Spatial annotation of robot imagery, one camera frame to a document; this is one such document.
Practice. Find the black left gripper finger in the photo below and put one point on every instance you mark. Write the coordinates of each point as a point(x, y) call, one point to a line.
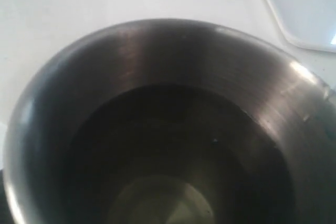
point(5, 212)

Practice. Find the stainless steel cup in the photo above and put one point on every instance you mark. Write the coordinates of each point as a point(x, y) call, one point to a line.
point(171, 121)

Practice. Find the white rectangular tray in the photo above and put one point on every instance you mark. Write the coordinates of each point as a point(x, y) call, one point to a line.
point(308, 24)

